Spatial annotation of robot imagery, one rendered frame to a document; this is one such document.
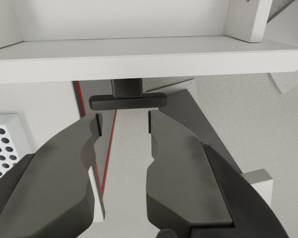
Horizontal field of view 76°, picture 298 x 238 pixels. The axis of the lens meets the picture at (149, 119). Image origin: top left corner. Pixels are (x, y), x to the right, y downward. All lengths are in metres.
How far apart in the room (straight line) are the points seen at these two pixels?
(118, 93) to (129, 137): 1.15
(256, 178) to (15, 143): 0.55
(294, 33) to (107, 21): 1.18
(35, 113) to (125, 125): 0.92
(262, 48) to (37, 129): 0.37
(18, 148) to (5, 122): 0.06
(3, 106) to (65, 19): 0.22
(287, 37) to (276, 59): 1.14
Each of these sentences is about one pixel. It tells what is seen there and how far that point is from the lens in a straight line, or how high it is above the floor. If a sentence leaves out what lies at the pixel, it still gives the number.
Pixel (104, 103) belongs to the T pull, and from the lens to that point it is 0.18.
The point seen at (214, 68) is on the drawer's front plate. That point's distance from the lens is 0.16.
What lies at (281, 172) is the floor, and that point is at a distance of 1.99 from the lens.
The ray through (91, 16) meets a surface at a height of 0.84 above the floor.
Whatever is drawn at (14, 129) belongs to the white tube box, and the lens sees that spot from 0.40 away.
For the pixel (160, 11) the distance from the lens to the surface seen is 0.24.
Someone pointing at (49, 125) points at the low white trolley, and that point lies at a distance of 0.40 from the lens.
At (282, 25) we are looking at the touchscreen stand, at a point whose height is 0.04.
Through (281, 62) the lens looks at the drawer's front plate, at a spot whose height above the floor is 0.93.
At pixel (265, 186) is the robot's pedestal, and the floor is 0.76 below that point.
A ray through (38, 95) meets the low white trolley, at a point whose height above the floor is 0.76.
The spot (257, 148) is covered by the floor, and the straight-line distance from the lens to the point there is 1.68.
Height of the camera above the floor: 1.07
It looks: 59 degrees down
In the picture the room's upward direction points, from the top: 172 degrees clockwise
